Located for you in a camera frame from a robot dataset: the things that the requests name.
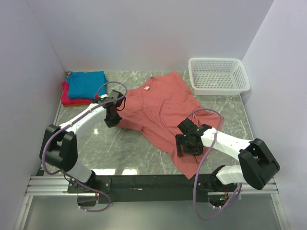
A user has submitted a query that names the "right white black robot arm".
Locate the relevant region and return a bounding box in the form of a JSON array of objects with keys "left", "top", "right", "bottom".
[{"left": 175, "top": 119, "right": 280, "bottom": 191}]

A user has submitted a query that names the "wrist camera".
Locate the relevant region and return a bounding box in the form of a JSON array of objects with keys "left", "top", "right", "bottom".
[
  {"left": 93, "top": 90, "right": 124, "bottom": 107},
  {"left": 177, "top": 118, "right": 198, "bottom": 135}
]

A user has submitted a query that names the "white plastic basket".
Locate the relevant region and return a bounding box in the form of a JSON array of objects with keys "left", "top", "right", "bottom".
[{"left": 188, "top": 57, "right": 250, "bottom": 96}]

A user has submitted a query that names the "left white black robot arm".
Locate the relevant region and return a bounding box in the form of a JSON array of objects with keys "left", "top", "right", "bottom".
[{"left": 39, "top": 102, "right": 121, "bottom": 193}]

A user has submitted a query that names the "folded orange t shirt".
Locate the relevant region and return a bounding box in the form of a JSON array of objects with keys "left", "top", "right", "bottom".
[{"left": 62, "top": 103, "right": 91, "bottom": 107}]

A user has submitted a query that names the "folded magenta t shirt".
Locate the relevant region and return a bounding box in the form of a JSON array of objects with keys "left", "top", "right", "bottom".
[{"left": 61, "top": 81, "right": 95, "bottom": 104}]

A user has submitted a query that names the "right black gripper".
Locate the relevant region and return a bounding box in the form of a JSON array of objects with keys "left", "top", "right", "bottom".
[{"left": 176, "top": 134, "right": 204, "bottom": 157}]

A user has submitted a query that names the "black base beam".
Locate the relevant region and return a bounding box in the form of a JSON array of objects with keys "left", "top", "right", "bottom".
[{"left": 67, "top": 175, "right": 239, "bottom": 205}]

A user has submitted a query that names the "salmon pink t shirt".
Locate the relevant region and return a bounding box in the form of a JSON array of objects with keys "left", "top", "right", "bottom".
[{"left": 118, "top": 71, "right": 224, "bottom": 179}]

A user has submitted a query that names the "folded blue t shirt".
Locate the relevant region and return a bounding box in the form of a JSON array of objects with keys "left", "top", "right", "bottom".
[{"left": 66, "top": 71, "right": 108, "bottom": 99}]

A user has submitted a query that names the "aluminium rail frame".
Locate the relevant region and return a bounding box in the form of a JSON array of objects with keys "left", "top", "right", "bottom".
[{"left": 25, "top": 176, "right": 279, "bottom": 196}]

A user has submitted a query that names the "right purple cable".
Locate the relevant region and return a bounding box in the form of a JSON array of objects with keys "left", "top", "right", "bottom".
[{"left": 193, "top": 109, "right": 242, "bottom": 220}]

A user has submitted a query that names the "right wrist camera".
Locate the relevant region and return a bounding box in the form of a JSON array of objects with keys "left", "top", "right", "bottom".
[{"left": 177, "top": 118, "right": 198, "bottom": 135}]

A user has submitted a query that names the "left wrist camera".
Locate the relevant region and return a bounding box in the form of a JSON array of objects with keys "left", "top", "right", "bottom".
[{"left": 93, "top": 90, "right": 124, "bottom": 107}]

